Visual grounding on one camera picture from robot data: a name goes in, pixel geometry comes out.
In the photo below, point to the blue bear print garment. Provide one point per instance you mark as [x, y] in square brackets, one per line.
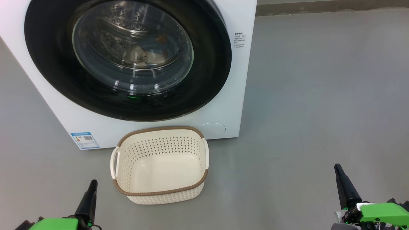
[158, 49]

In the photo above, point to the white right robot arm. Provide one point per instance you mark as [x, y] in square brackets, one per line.
[340, 226]

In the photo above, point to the white washing machine body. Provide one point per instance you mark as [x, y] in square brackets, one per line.
[230, 95]

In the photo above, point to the stainless steel washing machine drum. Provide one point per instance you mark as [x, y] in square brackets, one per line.
[121, 19]

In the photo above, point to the black round glass washer door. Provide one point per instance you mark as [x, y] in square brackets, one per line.
[48, 64]

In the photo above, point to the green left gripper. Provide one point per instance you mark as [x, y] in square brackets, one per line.
[54, 224]

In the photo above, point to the blue and cream garment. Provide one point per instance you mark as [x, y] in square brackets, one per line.
[137, 56]

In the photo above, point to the cream perforated laundry basket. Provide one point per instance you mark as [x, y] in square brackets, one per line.
[159, 172]

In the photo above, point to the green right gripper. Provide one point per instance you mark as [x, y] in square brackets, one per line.
[383, 212]

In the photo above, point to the round white filter cover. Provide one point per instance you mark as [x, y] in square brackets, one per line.
[212, 128]

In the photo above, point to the blue energy label sticker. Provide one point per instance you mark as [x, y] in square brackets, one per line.
[85, 140]

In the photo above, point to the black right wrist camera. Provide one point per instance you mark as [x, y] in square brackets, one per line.
[405, 206]

